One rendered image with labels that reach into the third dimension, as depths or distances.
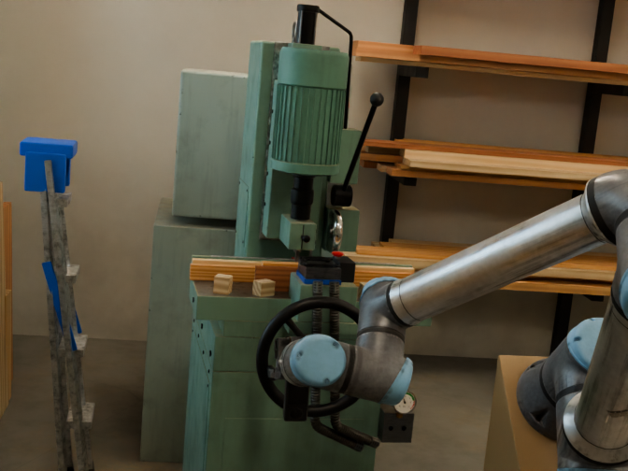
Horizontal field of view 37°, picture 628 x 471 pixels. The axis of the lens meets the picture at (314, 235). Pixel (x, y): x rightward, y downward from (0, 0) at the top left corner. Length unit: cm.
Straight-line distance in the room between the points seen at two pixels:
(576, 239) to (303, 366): 51
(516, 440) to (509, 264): 61
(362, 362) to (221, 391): 74
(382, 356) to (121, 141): 319
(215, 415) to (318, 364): 77
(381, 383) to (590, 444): 40
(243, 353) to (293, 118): 59
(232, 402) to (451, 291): 89
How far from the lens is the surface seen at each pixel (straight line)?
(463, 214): 494
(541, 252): 154
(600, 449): 182
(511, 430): 210
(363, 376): 167
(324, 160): 235
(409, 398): 240
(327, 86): 233
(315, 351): 164
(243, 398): 237
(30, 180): 299
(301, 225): 239
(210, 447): 241
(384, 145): 432
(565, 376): 195
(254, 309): 230
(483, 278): 160
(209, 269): 242
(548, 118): 502
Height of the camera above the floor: 147
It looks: 10 degrees down
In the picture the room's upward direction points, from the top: 5 degrees clockwise
